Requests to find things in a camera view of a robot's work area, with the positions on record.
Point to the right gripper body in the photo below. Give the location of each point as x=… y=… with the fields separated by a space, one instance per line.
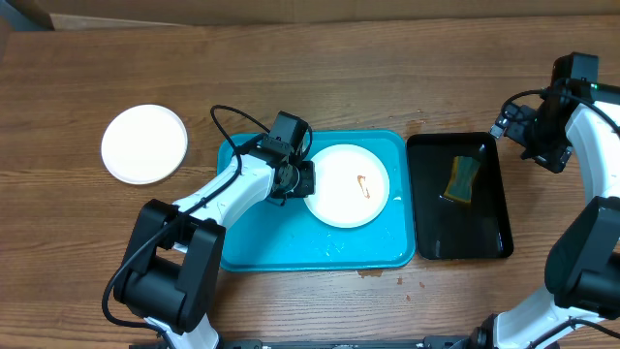
x=542 y=136

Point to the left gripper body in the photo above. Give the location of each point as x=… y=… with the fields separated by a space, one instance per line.
x=300 y=182

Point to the white plate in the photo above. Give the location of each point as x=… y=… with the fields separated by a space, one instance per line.
x=351 y=186
x=144 y=144

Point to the green yellow sponge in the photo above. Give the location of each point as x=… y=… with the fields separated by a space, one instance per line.
x=463 y=174

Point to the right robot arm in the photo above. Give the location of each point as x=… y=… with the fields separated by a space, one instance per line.
x=578 y=116

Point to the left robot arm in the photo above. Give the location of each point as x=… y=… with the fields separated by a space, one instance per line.
x=167 y=278

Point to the teal plastic tray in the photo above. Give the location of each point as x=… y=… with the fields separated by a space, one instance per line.
x=271 y=237

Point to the black plastic tray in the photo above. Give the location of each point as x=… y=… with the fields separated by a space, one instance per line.
x=446 y=229

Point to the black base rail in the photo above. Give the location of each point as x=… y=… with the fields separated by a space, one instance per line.
x=430 y=342

